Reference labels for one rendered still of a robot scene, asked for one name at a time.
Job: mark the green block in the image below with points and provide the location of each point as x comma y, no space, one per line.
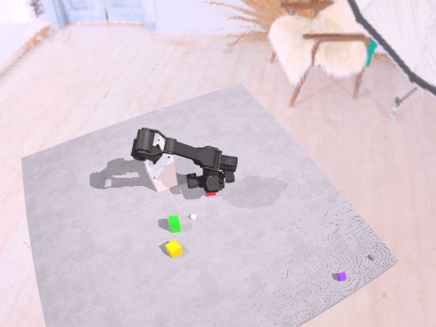
175,229
174,221

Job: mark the yellow block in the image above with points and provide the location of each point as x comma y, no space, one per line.
174,248

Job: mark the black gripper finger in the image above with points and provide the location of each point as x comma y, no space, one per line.
204,187

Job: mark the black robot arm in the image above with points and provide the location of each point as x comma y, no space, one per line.
208,158

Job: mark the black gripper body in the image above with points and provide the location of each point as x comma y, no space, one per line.
193,181

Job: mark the small purple cube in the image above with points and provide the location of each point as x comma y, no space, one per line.
341,276

